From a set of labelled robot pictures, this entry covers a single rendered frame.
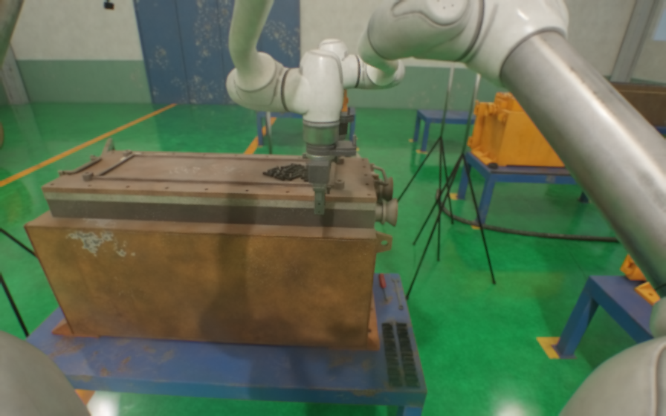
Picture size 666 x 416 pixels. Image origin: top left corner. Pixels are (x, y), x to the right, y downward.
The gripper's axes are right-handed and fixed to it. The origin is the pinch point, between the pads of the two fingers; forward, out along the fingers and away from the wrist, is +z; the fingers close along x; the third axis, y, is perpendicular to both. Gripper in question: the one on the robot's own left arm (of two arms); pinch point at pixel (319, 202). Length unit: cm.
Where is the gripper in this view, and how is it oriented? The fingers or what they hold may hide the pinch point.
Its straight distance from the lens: 93.2
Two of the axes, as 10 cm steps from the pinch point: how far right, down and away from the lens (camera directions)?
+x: -0.5, 4.5, -8.9
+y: -10.0, -0.5, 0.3
